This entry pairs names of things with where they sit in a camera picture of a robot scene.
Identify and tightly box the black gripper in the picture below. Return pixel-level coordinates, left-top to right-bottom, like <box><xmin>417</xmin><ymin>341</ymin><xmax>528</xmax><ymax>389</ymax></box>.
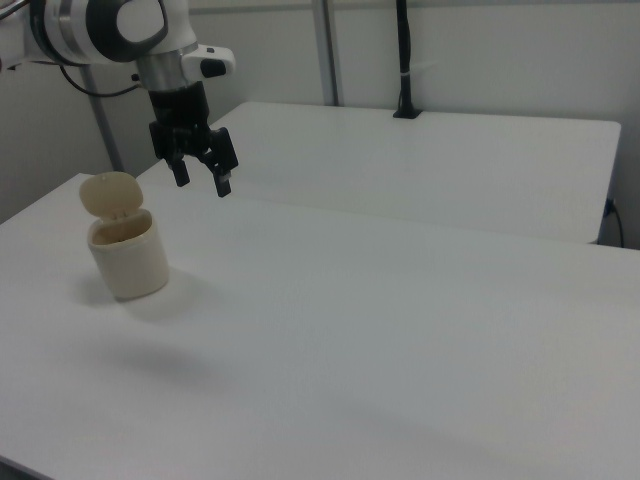
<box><xmin>147</xmin><ymin>81</ymin><xmax>239</xmax><ymax>199</ymax></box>

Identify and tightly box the beige trash bin with lid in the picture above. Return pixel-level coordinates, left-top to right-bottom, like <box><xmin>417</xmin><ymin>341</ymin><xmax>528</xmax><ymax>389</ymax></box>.
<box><xmin>78</xmin><ymin>171</ymin><xmax>171</xmax><ymax>303</ymax></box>

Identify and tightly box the white adjoining table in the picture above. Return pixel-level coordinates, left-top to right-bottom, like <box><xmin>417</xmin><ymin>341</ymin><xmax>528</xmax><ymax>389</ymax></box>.
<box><xmin>133</xmin><ymin>101</ymin><xmax>623</xmax><ymax>246</ymax></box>

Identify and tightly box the grey metal frame post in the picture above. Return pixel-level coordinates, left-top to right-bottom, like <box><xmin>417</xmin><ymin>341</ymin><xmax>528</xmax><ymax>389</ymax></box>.
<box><xmin>313</xmin><ymin>0</ymin><xmax>347</xmax><ymax>107</ymax></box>
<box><xmin>79</xmin><ymin>64</ymin><xmax>127</xmax><ymax>177</ymax></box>

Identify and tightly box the black cable on robot arm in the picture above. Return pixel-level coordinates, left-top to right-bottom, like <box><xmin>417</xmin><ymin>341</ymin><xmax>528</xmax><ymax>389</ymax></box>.
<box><xmin>58</xmin><ymin>63</ymin><xmax>149</xmax><ymax>99</ymax></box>

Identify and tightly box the black clamp-mounted camera pole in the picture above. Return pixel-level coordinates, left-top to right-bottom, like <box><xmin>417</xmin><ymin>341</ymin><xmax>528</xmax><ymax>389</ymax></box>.
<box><xmin>391</xmin><ymin>0</ymin><xmax>424</xmax><ymax>120</ymax></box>

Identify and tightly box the black power cable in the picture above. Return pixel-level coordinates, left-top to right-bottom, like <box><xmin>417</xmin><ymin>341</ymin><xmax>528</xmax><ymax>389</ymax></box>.
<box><xmin>604</xmin><ymin>197</ymin><xmax>627</xmax><ymax>248</ymax></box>

